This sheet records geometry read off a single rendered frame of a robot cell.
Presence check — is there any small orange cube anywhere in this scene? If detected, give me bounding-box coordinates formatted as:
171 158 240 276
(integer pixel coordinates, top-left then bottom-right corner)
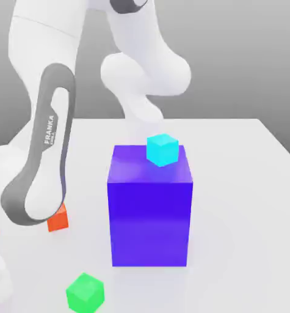
46 202 70 233

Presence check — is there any small green cube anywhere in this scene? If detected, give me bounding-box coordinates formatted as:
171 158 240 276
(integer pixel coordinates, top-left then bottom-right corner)
65 272 106 313

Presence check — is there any small cyan cube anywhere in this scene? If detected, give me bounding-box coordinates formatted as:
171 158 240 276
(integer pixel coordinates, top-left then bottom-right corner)
146 133 179 168

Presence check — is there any large blue box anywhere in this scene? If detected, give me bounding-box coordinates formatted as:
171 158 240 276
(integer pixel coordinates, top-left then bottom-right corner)
107 144 194 268

